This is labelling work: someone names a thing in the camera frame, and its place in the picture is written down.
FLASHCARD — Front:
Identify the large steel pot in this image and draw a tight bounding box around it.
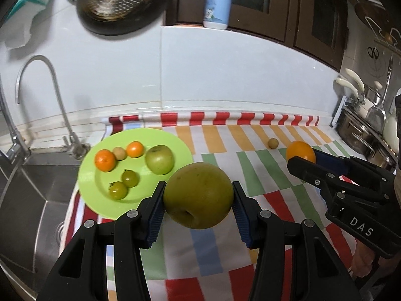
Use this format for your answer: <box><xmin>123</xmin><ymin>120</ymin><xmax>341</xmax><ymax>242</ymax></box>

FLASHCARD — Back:
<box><xmin>335</xmin><ymin>110</ymin><xmax>376</xmax><ymax>154</ymax></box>

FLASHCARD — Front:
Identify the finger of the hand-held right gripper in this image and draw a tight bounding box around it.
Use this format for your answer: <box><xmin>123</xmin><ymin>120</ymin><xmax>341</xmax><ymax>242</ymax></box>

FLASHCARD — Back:
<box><xmin>287</xmin><ymin>157</ymin><xmax>389</xmax><ymax>209</ymax></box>
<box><xmin>313</xmin><ymin>149</ymin><xmax>393</xmax><ymax>192</ymax></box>

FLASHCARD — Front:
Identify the slim chrome gooseneck faucet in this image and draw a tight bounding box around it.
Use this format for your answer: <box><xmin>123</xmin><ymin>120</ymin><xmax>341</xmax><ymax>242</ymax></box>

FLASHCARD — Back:
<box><xmin>16</xmin><ymin>55</ymin><xmax>91</xmax><ymax>160</ymax></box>

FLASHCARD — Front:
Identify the white wire hanger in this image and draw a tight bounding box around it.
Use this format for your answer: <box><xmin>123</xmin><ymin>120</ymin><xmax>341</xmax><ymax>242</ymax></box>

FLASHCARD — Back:
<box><xmin>365</xmin><ymin>16</ymin><xmax>401</xmax><ymax>49</ymax></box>

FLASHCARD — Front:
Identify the cream handled saucepan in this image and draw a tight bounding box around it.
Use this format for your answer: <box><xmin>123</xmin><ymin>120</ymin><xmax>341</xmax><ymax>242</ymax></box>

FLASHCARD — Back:
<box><xmin>336</xmin><ymin>77</ymin><xmax>373</xmax><ymax>116</ymax></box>

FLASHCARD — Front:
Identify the white round container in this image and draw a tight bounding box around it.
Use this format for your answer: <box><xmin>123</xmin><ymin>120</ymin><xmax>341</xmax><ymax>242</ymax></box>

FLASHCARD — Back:
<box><xmin>384</xmin><ymin>113</ymin><xmax>398</xmax><ymax>143</ymax></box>

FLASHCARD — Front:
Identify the person's right hand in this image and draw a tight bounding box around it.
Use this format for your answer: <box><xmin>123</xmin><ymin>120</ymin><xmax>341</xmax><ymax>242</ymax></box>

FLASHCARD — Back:
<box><xmin>351</xmin><ymin>243</ymin><xmax>386</xmax><ymax>279</ymax></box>

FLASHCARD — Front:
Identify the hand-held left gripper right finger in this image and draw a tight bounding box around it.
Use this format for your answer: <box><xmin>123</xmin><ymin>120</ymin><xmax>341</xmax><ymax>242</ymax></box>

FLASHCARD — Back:
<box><xmin>231</xmin><ymin>181</ymin><xmax>365</xmax><ymax>301</ymax></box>

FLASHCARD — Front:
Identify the tall chrome spring faucet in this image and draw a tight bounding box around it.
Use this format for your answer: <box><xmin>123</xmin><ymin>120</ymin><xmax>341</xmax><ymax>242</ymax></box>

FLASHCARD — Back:
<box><xmin>0</xmin><ymin>78</ymin><xmax>32</xmax><ymax>164</ymax></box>

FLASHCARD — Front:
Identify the steel ladle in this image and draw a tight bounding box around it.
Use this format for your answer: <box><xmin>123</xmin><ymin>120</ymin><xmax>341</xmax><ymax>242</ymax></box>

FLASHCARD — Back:
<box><xmin>366</xmin><ymin>56</ymin><xmax>393</xmax><ymax>132</ymax></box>

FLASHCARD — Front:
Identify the black frying pan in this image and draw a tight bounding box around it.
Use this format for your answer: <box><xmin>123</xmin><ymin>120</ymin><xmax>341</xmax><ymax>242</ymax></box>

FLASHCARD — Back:
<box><xmin>77</xmin><ymin>0</ymin><xmax>166</xmax><ymax>36</ymax></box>

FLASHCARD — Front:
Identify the green apple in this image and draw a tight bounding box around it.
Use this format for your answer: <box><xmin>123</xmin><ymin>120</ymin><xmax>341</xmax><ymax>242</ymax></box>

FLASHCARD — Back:
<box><xmin>145</xmin><ymin>145</ymin><xmax>175</xmax><ymax>175</ymax></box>

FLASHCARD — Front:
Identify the small green tomato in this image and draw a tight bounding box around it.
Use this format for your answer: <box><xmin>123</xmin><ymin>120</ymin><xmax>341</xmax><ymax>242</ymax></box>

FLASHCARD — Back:
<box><xmin>121</xmin><ymin>169</ymin><xmax>139</xmax><ymax>188</ymax></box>
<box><xmin>107</xmin><ymin>181</ymin><xmax>129</xmax><ymax>200</ymax></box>

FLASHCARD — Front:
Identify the colourful striped cloth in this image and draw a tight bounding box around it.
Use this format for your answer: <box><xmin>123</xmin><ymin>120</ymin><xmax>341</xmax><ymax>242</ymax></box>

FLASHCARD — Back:
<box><xmin>58</xmin><ymin>110</ymin><xmax>376</xmax><ymax>301</ymax></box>

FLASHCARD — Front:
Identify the white blue pump bottle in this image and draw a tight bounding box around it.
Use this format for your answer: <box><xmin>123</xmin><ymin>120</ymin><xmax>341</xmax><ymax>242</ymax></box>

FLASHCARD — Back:
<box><xmin>203</xmin><ymin>0</ymin><xmax>233</xmax><ymax>30</ymax></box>

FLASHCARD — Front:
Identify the white paper towel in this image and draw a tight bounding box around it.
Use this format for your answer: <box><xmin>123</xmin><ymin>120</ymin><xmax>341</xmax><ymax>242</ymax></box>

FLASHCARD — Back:
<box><xmin>3</xmin><ymin>3</ymin><xmax>47</xmax><ymax>49</ymax></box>

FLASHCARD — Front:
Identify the white plastic rack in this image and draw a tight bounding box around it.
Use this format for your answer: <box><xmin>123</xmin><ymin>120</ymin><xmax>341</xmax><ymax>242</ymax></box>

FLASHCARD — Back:
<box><xmin>331</xmin><ymin>96</ymin><xmax>348</xmax><ymax>127</ymax></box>

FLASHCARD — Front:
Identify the green plate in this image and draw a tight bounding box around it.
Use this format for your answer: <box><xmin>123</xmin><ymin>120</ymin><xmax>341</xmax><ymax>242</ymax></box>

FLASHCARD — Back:
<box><xmin>78</xmin><ymin>128</ymin><xmax>194</xmax><ymax>217</ymax></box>

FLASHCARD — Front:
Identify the stainless steel sink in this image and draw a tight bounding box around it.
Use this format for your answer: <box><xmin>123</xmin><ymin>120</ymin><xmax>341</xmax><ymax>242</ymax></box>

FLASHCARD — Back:
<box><xmin>0</xmin><ymin>154</ymin><xmax>85</xmax><ymax>289</ymax></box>

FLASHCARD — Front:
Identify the dark wooden window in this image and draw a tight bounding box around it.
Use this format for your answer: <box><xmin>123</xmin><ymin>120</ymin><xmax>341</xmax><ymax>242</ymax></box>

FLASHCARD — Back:
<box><xmin>293</xmin><ymin>0</ymin><xmax>350</xmax><ymax>72</ymax></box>
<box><xmin>163</xmin><ymin>0</ymin><xmax>295</xmax><ymax>43</ymax></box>

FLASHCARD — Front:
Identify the small orange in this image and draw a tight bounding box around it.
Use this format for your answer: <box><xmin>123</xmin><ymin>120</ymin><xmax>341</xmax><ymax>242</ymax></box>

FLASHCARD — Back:
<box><xmin>126</xmin><ymin>141</ymin><xmax>145</xmax><ymax>159</ymax></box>

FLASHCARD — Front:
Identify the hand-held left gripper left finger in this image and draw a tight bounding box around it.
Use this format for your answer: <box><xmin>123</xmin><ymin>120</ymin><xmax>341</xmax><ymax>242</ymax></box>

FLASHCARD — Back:
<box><xmin>37</xmin><ymin>181</ymin><xmax>167</xmax><ymax>301</ymax></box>

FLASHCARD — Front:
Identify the yellow-green pear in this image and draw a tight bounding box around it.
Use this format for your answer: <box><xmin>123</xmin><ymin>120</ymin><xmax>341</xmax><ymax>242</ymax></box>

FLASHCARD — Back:
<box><xmin>163</xmin><ymin>162</ymin><xmax>235</xmax><ymax>230</ymax></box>

